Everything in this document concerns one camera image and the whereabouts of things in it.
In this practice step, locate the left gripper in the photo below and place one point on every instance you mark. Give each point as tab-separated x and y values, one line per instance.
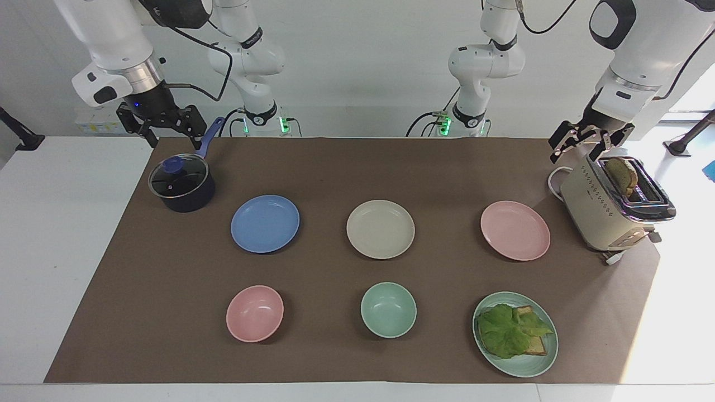
600	118

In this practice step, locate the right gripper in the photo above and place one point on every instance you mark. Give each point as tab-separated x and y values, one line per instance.
148	100

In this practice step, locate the brown bread slice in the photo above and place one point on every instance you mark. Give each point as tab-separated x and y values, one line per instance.
621	174

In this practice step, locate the glass lid with blue knob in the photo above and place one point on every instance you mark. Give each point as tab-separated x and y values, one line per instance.
177	177

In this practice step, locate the cream toaster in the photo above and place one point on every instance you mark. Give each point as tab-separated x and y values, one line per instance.
597	215

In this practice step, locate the dark blue saucepan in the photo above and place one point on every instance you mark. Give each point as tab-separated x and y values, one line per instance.
187	198

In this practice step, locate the black stand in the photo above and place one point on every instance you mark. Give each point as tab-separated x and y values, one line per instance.
25	140
684	142

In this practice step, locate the pink plate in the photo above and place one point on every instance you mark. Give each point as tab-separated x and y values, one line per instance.
515	230

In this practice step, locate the blue object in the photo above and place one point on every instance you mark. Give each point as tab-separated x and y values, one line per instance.
711	171

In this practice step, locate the blue plate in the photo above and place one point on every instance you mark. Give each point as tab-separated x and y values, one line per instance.
265	223

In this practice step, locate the green lettuce leaf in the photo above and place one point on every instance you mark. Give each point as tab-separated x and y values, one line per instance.
505	332

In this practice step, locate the toast slice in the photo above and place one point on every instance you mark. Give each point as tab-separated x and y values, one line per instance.
537	345

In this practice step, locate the pink bowl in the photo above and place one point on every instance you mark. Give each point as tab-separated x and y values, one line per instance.
254	313

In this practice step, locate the beige plate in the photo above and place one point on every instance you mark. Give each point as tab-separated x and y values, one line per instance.
380	229

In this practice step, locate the green plate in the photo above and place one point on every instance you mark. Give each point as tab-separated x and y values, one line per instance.
525	365

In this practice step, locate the green bowl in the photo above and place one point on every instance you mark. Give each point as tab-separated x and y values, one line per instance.
388	310

